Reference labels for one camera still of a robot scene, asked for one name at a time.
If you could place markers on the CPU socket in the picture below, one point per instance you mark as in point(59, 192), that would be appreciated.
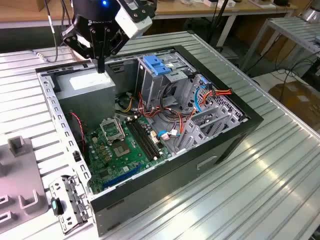
point(121, 150)

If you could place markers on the black teal latch tab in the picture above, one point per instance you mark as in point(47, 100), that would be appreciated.
point(56, 206)

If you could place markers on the black RAM slot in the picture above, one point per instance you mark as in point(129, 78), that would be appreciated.
point(143, 139)
point(140, 140)
point(148, 138)

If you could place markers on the black open PC case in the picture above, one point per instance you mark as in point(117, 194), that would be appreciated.
point(162, 185)

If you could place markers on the grey parts rack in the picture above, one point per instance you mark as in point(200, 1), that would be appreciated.
point(22, 175)

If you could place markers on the grey metal disk bay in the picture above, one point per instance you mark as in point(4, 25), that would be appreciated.
point(220, 117)

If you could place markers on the brown cardboard box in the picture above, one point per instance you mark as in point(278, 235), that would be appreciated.
point(297, 102)

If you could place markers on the blue expansion slot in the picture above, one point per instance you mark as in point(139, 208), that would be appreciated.
point(122, 176)

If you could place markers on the blue plastic drive latch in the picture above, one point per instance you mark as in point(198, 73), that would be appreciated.
point(156, 65)

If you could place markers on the grey power supply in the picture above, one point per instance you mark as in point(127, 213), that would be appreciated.
point(85, 100)

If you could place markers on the grey card retention bracket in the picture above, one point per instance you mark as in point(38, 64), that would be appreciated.
point(72, 200)

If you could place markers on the green motherboard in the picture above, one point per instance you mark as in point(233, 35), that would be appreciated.
point(97, 160)

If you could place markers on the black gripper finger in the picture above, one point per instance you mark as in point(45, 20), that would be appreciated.
point(71, 40)
point(117, 41)

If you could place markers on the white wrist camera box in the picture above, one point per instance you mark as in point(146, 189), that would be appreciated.
point(130, 23)

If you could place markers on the wooden desk with white frame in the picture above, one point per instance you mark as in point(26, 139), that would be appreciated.
point(195, 7)

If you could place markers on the metal slat side table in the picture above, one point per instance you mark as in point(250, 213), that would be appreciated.
point(290, 28)

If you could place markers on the grey optical drive cage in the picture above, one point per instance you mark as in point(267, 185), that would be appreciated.
point(152, 87)

